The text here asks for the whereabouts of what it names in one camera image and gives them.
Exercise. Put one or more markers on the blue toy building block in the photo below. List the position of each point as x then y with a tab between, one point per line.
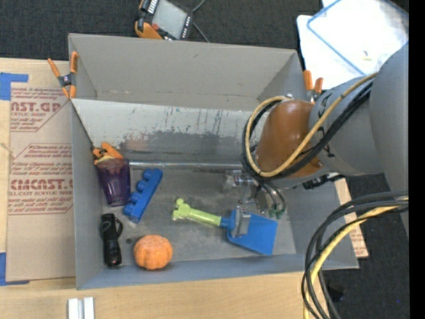
143	194

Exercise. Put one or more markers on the black flashlight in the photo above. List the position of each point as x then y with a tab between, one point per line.
111	244

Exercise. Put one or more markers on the orange toy pumpkin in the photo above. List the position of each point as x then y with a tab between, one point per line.
152	252

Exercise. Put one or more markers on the black cylinder on white bracket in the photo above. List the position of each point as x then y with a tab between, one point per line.
318	182

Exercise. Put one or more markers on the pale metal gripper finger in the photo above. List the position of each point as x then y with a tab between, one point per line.
241	226

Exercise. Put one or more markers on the grey metal bin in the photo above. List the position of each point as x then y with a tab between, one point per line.
186	78

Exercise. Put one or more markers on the blue and green toy shovel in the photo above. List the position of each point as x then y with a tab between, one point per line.
259	236

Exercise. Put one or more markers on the purple translucent cup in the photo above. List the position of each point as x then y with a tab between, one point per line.
114	184

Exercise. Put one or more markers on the brown cardboard board red print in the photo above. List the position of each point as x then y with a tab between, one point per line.
40	238

